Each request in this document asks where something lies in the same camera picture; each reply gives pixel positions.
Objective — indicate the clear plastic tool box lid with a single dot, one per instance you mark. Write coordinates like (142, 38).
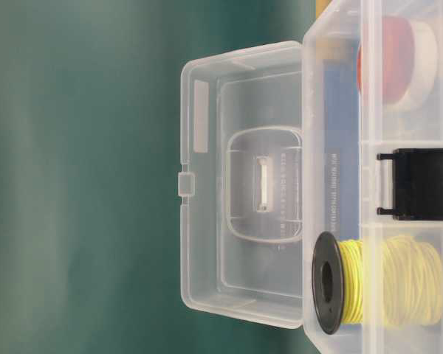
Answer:
(240, 184)

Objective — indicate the clear plastic tool box base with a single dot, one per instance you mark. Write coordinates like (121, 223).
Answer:
(343, 190)

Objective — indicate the blue flat package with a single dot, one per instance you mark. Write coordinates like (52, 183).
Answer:
(341, 106)

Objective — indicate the red tape roll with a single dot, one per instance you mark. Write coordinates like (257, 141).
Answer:
(386, 62)

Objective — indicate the black plastic latch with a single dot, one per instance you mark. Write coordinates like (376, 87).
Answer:
(417, 184)

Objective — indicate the white tape roll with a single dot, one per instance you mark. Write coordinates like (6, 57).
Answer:
(425, 65)

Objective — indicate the yellow wire spool black flange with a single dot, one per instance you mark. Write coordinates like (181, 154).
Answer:
(412, 282)

